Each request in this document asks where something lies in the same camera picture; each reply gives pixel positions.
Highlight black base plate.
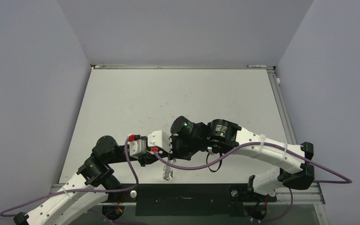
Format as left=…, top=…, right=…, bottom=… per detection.
left=101, top=184, right=277, bottom=220

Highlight red white marker pen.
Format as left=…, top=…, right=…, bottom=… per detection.
left=247, top=65, right=267, bottom=68

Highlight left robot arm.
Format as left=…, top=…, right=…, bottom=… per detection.
left=13, top=131, right=172, bottom=225

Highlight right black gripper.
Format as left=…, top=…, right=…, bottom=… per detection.
left=162, top=134, right=202, bottom=160

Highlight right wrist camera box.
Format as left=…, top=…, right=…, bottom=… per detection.
left=147, top=130, right=173, bottom=154

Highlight aluminium frame rail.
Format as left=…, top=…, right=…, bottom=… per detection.
left=267, top=67, right=325, bottom=204

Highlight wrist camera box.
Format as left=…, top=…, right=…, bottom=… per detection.
left=147, top=130, right=173, bottom=154
left=128, top=135, right=147, bottom=158

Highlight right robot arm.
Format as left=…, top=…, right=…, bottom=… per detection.
left=170, top=116, right=315, bottom=201

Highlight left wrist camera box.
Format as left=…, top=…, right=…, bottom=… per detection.
left=128, top=135, right=147, bottom=158

